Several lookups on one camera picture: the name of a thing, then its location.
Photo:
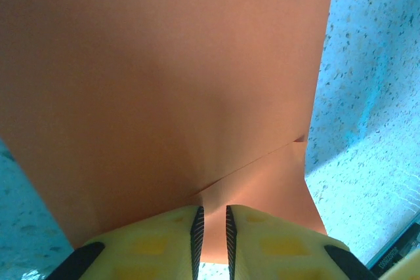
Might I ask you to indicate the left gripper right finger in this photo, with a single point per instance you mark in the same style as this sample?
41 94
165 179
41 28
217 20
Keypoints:
285 253

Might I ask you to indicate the orange square paper sheet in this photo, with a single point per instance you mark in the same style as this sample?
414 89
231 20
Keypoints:
164 63

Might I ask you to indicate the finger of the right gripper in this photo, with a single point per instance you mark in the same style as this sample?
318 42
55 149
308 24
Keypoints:
410 268

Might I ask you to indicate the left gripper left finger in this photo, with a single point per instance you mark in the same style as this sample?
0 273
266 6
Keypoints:
138 253

